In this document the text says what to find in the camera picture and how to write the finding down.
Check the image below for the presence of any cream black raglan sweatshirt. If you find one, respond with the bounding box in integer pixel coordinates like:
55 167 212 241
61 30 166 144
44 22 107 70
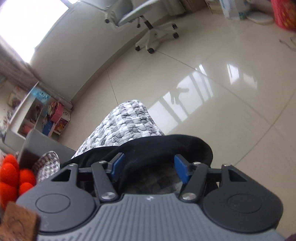
61 135 213 194

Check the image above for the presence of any grey checked quilted bedcover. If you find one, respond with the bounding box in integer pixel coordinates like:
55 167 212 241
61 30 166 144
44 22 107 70
33 99 164 184

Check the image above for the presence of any white desk with shelves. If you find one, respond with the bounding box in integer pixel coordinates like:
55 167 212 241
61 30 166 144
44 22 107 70
1 81 73 143

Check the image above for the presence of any red flower plush cushion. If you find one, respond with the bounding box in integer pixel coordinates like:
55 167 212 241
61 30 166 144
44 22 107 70
1 154 37 211

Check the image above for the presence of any brown furry patch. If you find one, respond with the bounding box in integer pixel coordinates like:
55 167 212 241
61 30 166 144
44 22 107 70
1 202 40 241

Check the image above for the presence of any left grey curtain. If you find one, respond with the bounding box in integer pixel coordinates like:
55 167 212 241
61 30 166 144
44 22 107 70
0 38 39 89

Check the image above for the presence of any white grey office chair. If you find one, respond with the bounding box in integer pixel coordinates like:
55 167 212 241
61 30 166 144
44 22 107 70
83 0 179 54

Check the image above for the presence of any white blue paper bag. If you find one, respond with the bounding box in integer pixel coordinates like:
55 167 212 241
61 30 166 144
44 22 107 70
220 0 250 20

